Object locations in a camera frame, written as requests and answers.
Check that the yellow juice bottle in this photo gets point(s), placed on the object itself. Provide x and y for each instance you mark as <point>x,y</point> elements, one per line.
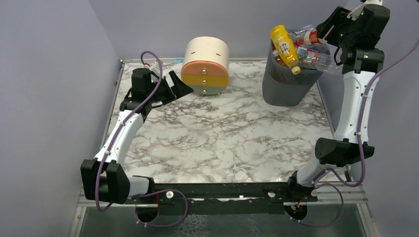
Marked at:
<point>285,47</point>

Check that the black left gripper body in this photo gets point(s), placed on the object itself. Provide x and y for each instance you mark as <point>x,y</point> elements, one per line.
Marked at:
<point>166,90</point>

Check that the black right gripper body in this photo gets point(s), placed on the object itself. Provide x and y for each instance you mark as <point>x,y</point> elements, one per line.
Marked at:
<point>334,25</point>

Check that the orange drink bottle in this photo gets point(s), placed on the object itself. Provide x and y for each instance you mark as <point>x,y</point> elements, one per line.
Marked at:
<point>277,58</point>

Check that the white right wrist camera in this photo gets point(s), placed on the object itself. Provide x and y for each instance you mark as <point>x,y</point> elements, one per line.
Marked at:
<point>354,14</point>

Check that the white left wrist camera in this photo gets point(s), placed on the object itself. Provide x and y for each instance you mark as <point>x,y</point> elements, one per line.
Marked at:
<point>155,70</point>

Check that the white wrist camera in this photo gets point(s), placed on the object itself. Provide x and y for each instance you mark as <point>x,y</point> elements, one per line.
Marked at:
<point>155,70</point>
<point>354,14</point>

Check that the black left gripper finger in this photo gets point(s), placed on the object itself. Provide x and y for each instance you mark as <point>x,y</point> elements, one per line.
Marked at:
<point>179,88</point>
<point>167,99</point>

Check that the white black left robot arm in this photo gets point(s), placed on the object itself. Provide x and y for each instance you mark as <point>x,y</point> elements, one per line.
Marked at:
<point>103,176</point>

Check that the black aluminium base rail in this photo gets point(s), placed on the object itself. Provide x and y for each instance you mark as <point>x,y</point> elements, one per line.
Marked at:
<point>239,198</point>

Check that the clear bottle white blue cap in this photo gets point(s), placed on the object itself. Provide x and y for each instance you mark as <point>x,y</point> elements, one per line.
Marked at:
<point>326,64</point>

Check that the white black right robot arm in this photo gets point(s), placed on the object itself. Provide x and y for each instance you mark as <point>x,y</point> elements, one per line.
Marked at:
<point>356,32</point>

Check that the red cap bottle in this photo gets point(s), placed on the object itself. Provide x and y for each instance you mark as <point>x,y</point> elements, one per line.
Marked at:
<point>308,38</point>
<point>308,57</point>

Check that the clear bottle blue label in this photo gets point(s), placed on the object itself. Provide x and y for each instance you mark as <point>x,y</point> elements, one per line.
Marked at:
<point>299,31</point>

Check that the cream pastel drawer cabinet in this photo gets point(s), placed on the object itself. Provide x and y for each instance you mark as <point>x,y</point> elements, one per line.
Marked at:
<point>206,65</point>

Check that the grey mesh waste bin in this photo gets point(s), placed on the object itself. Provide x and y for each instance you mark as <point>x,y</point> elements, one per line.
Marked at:
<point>280,87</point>

